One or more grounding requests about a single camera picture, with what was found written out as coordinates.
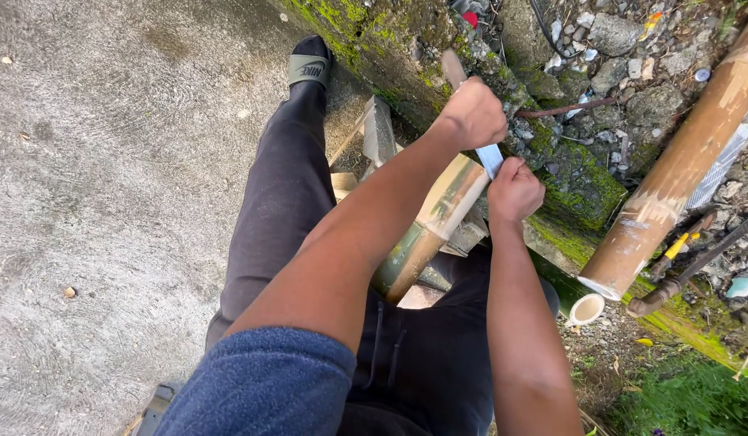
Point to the short green-brown bamboo piece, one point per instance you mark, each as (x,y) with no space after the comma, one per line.
(437,218)

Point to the large grey stone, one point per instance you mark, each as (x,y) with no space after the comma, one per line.
(615,34)

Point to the person's right hand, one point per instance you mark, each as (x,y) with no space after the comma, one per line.
(514,194)

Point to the black trousers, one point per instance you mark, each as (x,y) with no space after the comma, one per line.
(283,200)

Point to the pale wood offcut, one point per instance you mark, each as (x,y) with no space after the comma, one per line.
(344,185)

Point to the person's left fingers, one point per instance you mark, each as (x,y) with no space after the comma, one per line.
(500,124)

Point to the green bamboo pole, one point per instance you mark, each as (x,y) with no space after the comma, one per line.
(571,297)

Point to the white bottle cap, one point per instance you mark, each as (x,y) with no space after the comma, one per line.
(702,74)

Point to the person's right fingers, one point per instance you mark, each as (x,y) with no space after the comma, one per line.
(511,168)

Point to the silver ribbed metal strip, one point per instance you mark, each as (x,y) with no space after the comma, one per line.
(719,169)

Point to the black sock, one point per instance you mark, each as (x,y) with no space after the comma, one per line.
(310,43)

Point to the rusty thin rod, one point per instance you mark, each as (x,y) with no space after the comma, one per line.
(561,109)

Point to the long brown bamboo pole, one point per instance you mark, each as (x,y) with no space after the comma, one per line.
(676,175)

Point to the rusty metal pipe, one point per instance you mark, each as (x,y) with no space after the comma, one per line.
(682,278)

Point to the person's left hand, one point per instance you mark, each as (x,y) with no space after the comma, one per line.
(471,115)

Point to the small red object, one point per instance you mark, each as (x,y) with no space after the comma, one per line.
(470,19)

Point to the mossy concrete curb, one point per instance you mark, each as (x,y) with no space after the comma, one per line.
(404,48)

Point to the pale blue shard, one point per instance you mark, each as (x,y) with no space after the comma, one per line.
(741,287)

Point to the flat concrete support block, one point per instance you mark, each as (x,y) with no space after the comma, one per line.
(468,233)

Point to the olive green slide sandal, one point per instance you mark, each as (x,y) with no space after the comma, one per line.
(153,409)
(309,66)

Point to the blue fleece sleeve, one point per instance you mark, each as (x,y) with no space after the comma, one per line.
(259,387)

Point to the grey concrete block fragment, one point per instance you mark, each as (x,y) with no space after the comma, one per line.
(379,133)

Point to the yellow wrapper scrap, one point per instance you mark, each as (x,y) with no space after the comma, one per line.
(650,24)

